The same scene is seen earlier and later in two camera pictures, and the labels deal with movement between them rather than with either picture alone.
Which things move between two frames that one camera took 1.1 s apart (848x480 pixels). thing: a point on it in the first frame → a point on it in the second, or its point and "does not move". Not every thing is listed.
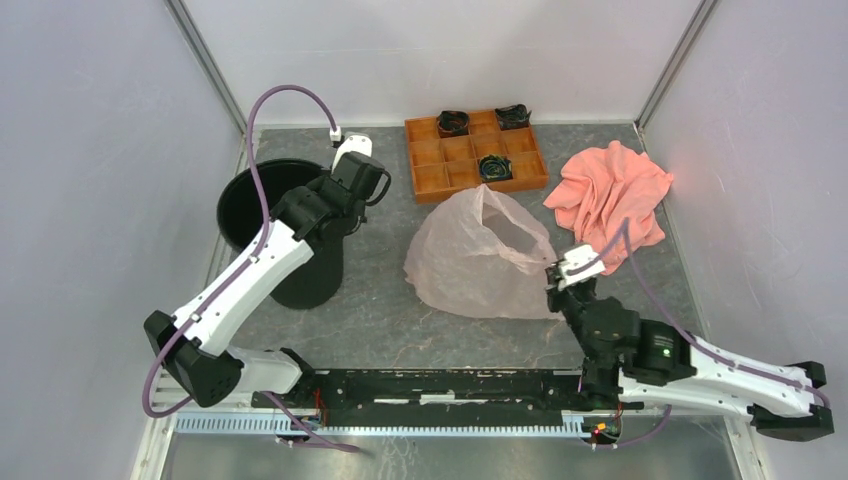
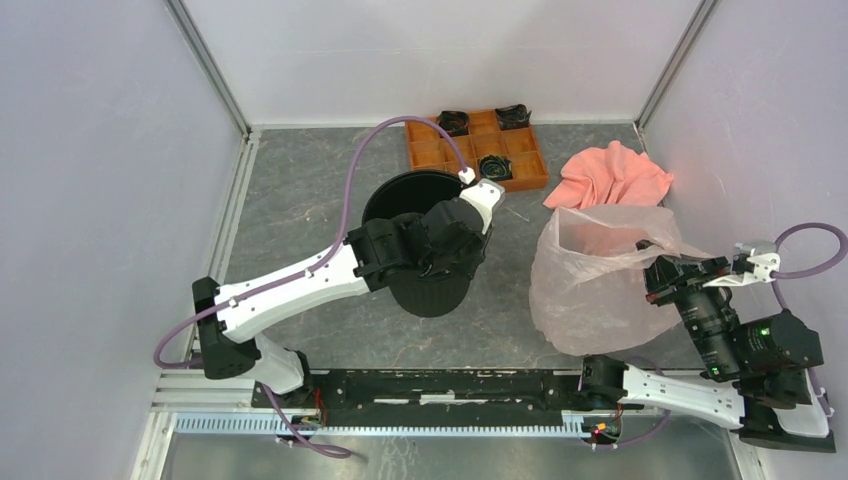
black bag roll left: [452, 123] does not move
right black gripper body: [570, 300] → [692, 272]
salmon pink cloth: [609, 201] does not move
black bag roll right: [513, 117] does not move
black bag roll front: [494, 168] does not move
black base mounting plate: [439, 398] does not move
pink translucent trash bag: [484, 256] → [588, 290]
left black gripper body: [359, 218] → [464, 264]
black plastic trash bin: [242, 214] → [407, 195]
